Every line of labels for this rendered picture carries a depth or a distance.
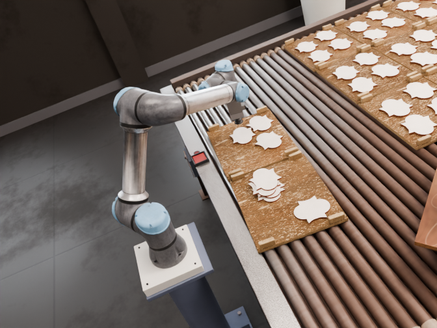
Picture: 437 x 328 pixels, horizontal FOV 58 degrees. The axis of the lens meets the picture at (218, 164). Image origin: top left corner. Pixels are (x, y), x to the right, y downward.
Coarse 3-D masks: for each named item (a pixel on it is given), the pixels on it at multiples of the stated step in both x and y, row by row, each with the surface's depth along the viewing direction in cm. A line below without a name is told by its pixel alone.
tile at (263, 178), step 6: (258, 174) 167; (264, 174) 166; (270, 174) 165; (252, 180) 165; (258, 180) 164; (264, 180) 164; (270, 180) 163; (276, 180) 162; (258, 186) 162; (264, 186) 161; (270, 186) 160; (276, 186) 160
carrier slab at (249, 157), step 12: (276, 120) 198; (216, 132) 204; (228, 132) 201; (252, 132) 196; (264, 132) 193; (276, 132) 191; (216, 144) 196; (228, 144) 193; (240, 144) 191; (252, 144) 188; (288, 144) 182; (228, 156) 186; (240, 156) 184; (252, 156) 182; (264, 156) 180; (276, 156) 178; (288, 156) 176; (228, 168) 180; (252, 168) 176; (228, 180) 175
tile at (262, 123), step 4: (256, 116) 203; (260, 116) 202; (264, 116) 201; (252, 120) 202; (256, 120) 201; (260, 120) 200; (264, 120) 199; (268, 120) 198; (272, 120) 197; (248, 124) 200; (252, 124) 199; (256, 124) 198; (260, 124) 197; (264, 124) 196; (268, 124) 196; (252, 128) 197; (256, 128) 196; (260, 128) 195; (264, 128) 194; (268, 128) 193
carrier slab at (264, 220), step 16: (288, 160) 174; (304, 160) 171; (288, 176) 166; (304, 176) 164; (240, 192) 167; (288, 192) 160; (304, 192) 158; (320, 192) 156; (256, 208) 158; (272, 208) 156; (288, 208) 154; (336, 208) 148; (256, 224) 152; (272, 224) 150; (288, 224) 148; (304, 224) 146; (320, 224) 144; (336, 224) 144; (256, 240) 146; (288, 240) 143
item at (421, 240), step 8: (432, 184) 132; (432, 192) 129; (432, 200) 127; (432, 208) 125; (424, 216) 124; (432, 216) 123; (424, 224) 122; (432, 224) 121; (424, 232) 119; (432, 232) 119; (416, 240) 118; (424, 240) 117; (432, 240) 117; (432, 248) 116
